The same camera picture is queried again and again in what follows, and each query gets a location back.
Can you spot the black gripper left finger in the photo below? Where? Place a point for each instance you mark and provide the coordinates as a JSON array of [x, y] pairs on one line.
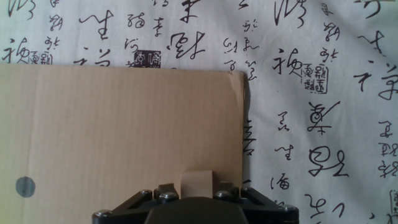
[[166, 194]]

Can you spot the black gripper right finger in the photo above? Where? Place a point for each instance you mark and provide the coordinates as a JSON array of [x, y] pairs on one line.
[[227, 191]]

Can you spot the small wooden block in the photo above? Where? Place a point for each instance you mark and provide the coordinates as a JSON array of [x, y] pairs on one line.
[[196, 185]]

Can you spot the brown cardboard sheet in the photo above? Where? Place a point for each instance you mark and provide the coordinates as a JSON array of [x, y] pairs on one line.
[[93, 124]]

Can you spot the white calligraphy print cloth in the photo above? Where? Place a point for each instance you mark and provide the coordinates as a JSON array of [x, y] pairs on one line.
[[311, 62]]

